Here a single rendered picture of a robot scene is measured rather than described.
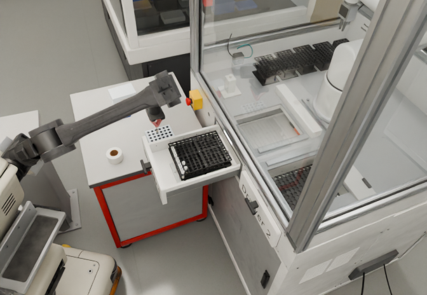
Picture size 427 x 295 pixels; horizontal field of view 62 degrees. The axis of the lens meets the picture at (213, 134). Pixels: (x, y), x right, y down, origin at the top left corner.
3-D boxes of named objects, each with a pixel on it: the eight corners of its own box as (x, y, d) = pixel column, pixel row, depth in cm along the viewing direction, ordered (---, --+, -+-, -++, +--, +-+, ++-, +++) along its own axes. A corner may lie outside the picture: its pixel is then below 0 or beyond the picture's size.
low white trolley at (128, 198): (117, 257, 208) (88, 185, 151) (98, 176, 246) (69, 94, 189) (209, 224, 224) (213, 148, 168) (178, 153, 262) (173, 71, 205)
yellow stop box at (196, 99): (192, 111, 173) (192, 100, 167) (188, 102, 177) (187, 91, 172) (203, 109, 174) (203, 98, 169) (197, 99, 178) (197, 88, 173)
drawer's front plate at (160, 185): (162, 205, 140) (161, 190, 131) (143, 152, 157) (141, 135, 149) (167, 204, 140) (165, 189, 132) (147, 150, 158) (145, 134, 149)
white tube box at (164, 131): (150, 149, 166) (149, 143, 163) (145, 136, 171) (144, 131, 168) (175, 141, 170) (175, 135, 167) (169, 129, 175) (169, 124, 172)
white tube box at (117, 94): (114, 106, 184) (112, 99, 180) (109, 96, 189) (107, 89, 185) (137, 99, 188) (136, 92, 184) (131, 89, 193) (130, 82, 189)
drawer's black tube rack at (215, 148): (182, 184, 144) (181, 175, 140) (168, 152, 155) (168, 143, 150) (230, 168, 151) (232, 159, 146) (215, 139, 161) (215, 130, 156)
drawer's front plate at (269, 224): (272, 248, 129) (277, 234, 121) (238, 185, 147) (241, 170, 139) (276, 246, 130) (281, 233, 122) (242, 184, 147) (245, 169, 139)
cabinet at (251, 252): (259, 331, 184) (289, 275, 125) (192, 179, 247) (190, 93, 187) (399, 266, 211) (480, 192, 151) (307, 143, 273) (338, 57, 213)
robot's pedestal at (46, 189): (30, 242, 212) (-31, 166, 155) (30, 201, 231) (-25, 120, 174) (81, 227, 219) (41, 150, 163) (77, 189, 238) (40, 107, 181)
